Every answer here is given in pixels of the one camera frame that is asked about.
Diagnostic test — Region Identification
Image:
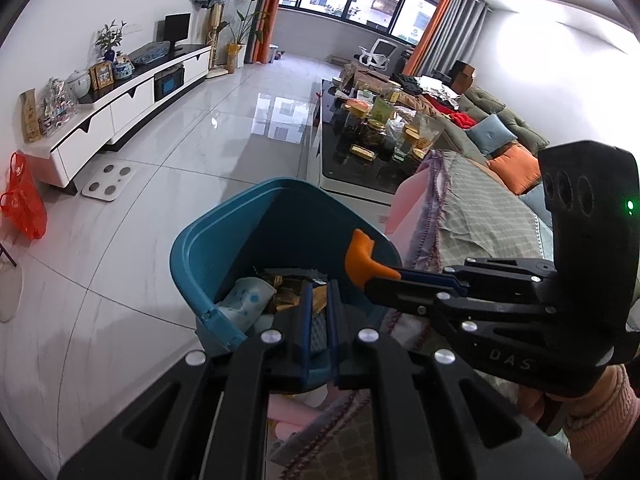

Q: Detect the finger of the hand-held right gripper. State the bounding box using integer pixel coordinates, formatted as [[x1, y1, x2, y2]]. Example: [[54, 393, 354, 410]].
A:
[[400, 256, 557, 294], [364, 276, 557, 334]]

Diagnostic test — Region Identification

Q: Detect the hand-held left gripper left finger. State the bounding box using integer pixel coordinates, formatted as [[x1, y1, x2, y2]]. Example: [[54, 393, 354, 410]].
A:
[[57, 282, 316, 480]]

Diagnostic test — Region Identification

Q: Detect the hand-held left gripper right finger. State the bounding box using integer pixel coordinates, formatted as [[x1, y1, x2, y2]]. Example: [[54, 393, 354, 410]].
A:
[[327, 281, 583, 480]]

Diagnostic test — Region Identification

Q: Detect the orange peel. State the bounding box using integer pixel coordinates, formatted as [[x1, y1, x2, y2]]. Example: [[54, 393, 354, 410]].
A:
[[345, 229, 402, 289]]

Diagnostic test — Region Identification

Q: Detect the white dotted paper cup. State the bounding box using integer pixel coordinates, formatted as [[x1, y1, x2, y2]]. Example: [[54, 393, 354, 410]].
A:
[[217, 277, 279, 334]]

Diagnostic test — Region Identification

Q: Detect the blue plastic trash bin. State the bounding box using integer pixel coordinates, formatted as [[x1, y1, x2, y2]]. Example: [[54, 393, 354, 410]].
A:
[[170, 177, 404, 394]]

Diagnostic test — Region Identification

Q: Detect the person's right forearm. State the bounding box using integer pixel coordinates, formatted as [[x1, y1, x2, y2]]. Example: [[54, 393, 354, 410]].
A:
[[562, 364, 640, 480]]

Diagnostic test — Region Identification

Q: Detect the person's right hand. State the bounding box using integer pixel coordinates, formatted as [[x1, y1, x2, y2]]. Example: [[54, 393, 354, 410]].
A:
[[516, 384, 568, 433]]

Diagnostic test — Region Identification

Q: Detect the blue cushion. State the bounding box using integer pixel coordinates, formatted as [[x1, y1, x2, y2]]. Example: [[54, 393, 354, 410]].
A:
[[520, 182, 554, 229], [467, 113, 518, 157]]

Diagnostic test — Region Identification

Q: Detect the patterned green beige tablecloth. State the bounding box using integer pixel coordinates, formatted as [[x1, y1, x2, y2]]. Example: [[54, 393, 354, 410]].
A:
[[270, 150, 556, 467]]

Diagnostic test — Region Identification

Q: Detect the orange cushion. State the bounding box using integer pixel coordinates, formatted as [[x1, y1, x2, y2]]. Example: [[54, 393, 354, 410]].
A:
[[486, 142, 544, 196]]

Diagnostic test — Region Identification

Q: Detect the black glass coffee table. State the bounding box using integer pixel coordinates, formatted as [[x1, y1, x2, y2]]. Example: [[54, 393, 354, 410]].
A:
[[307, 77, 432, 207]]

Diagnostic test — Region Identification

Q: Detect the green brown sofa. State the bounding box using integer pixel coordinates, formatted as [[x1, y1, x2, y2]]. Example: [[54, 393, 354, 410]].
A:
[[430, 84, 556, 231]]

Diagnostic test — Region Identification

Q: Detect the pile of light clothes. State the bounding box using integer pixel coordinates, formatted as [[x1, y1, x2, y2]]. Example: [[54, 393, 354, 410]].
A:
[[420, 76, 462, 111]]

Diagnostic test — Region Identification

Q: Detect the black bag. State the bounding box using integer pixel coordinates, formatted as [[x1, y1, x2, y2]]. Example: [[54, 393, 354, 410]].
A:
[[390, 74, 424, 94]]

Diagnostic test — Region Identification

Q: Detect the brown wooden box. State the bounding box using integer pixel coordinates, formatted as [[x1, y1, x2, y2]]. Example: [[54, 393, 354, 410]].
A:
[[450, 60, 476, 92]]

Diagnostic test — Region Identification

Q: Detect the white office chair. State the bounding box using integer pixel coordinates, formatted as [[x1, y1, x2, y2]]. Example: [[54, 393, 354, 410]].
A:
[[357, 39, 399, 71]]

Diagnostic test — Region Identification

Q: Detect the white bathroom scale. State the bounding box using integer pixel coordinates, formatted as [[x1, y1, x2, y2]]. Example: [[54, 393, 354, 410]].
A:
[[81, 162, 137, 203]]

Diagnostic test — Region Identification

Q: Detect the orange grey curtain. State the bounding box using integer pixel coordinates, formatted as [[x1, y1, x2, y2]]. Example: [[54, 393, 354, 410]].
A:
[[402, 0, 492, 79], [247, 0, 292, 64]]

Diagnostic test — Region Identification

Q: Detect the white black tv cabinet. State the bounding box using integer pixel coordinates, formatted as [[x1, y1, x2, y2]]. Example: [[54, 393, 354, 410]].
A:
[[20, 44, 213, 197]]

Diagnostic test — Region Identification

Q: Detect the tall leafy potted plant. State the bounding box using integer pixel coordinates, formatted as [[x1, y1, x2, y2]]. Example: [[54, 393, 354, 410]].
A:
[[217, 0, 272, 69]]

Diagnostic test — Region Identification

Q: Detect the yellow floor stand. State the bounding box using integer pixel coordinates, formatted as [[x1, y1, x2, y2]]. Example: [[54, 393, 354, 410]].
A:
[[207, 2, 229, 69]]

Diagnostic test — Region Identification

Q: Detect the red plastic bag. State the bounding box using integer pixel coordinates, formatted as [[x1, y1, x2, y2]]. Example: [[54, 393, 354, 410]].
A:
[[0, 152, 49, 240]]

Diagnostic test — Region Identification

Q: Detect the blue patterned bag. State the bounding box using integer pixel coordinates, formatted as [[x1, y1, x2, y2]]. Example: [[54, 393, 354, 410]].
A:
[[127, 42, 171, 65]]

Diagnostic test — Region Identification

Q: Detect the black monitor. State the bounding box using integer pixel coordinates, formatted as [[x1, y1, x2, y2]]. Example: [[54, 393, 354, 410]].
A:
[[164, 12, 192, 53]]

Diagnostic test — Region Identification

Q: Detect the clear wrapped gift pack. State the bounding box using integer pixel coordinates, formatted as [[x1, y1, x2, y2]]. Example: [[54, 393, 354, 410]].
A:
[[40, 79, 79, 137]]

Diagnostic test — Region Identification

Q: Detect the white ceramic jar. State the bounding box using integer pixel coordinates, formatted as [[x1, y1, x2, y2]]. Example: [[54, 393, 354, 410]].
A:
[[66, 70, 92, 100]]

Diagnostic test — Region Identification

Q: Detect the tall gold box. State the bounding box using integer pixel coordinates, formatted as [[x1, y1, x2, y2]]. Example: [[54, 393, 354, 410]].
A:
[[20, 89, 42, 144]]

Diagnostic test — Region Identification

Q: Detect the small plant in blue vase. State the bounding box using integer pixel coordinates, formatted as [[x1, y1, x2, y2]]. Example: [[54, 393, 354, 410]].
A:
[[95, 20, 127, 64]]

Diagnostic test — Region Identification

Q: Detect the gold picture frame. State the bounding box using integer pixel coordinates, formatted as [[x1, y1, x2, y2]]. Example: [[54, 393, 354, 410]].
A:
[[89, 61, 116, 92]]

